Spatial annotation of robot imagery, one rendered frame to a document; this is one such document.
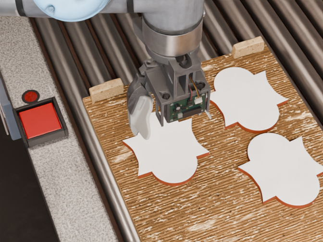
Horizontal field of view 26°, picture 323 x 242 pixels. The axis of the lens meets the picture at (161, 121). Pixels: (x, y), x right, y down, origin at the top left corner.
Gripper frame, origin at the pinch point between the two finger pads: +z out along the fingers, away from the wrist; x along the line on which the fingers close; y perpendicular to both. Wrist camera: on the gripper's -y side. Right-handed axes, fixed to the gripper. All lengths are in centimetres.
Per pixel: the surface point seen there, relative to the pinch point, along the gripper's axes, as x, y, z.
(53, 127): -15.6, -11.5, 9.7
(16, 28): -15.5, -37.3, 11.1
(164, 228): -5.4, 13.2, 9.1
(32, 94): -16.8, -20.6, 11.0
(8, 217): -30, -52, 103
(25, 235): -27, -44, 103
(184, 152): 2.5, 2.3, 7.9
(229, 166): 8.3, 6.8, 9.0
